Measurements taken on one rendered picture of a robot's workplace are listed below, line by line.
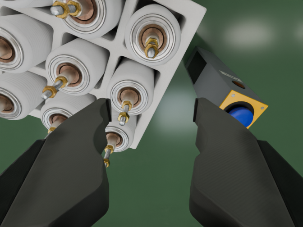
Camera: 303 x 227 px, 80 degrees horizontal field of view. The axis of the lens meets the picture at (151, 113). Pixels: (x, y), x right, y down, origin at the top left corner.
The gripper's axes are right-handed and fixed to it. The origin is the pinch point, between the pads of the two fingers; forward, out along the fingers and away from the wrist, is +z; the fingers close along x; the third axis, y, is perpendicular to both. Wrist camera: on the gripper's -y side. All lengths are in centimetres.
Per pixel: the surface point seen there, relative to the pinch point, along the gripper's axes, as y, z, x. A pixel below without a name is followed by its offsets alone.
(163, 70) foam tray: 8.1, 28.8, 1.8
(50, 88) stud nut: 5.6, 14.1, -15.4
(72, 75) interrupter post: 6.1, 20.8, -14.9
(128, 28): -1.4, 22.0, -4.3
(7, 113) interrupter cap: 14.7, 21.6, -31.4
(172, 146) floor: 47, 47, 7
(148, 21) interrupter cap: -2.4, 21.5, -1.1
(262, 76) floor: 17, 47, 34
